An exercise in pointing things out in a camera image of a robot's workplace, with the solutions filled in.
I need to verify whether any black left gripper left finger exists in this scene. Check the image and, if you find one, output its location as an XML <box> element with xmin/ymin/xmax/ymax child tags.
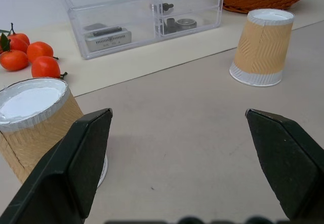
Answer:
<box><xmin>0</xmin><ymin>107</ymin><xmax>113</xmax><ymax>224</ymax></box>

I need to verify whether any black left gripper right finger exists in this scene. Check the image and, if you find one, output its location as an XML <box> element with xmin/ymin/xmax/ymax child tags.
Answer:
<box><xmin>245</xmin><ymin>108</ymin><xmax>324</xmax><ymax>224</ymax></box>

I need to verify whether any brown ribbed paper cup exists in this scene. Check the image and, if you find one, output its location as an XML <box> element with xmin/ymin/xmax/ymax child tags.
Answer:
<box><xmin>0</xmin><ymin>77</ymin><xmax>109</xmax><ymax>188</ymax></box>
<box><xmin>229</xmin><ymin>9</ymin><xmax>295</xmax><ymax>88</ymax></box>

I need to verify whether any bunch of small tomatoes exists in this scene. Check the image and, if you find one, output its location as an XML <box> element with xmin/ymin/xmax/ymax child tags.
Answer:
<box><xmin>31</xmin><ymin>56</ymin><xmax>68</xmax><ymax>80</ymax></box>

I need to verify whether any orange tangerine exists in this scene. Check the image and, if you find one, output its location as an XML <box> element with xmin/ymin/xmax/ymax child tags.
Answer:
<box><xmin>0</xmin><ymin>49</ymin><xmax>29</xmax><ymax>71</ymax></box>
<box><xmin>0</xmin><ymin>35</ymin><xmax>29</xmax><ymax>54</ymax></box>
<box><xmin>11</xmin><ymin>22</ymin><xmax>31</xmax><ymax>46</ymax></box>
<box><xmin>26</xmin><ymin>41</ymin><xmax>59</xmax><ymax>64</ymax></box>

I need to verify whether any silver electronic device box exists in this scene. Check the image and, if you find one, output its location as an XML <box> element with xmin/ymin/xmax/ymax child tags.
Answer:
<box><xmin>83</xmin><ymin>23</ymin><xmax>133</xmax><ymax>53</ymax></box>

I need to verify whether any round metal bearing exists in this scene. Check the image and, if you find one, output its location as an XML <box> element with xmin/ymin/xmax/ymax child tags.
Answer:
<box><xmin>176</xmin><ymin>18</ymin><xmax>198</xmax><ymax>29</ymax></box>

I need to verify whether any clear acrylic drawer organizer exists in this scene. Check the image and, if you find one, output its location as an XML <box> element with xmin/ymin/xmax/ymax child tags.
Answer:
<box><xmin>61</xmin><ymin>0</ymin><xmax>226</xmax><ymax>60</ymax></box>

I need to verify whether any small black cylinder part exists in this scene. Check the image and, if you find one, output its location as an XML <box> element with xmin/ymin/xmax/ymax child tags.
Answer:
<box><xmin>166</xmin><ymin>18</ymin><xmax>178</xmax><ymax>34</ymax></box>

